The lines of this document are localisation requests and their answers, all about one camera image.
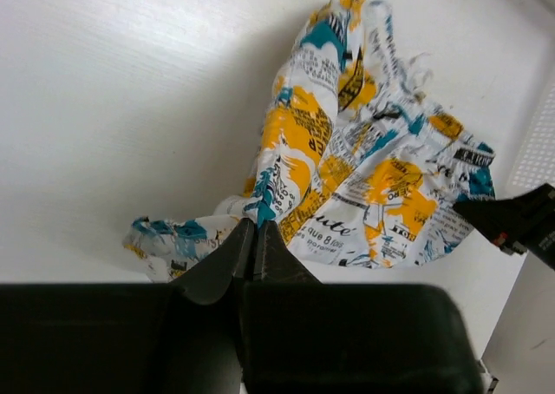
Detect white perforated plastic basket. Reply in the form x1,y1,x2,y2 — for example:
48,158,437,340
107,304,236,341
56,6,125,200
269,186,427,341
506,75,555,195

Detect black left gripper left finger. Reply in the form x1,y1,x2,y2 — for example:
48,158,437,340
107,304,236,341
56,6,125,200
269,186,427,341
170,219,255,305

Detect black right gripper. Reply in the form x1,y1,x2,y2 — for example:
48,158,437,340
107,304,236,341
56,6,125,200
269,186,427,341
453,183,554,269

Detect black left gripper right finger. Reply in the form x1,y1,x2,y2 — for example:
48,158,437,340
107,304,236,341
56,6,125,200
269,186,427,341
252,221,320,284

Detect printed white yellow teal shorts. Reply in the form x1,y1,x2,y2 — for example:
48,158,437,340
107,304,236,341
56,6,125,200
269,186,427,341
123,0,494,281

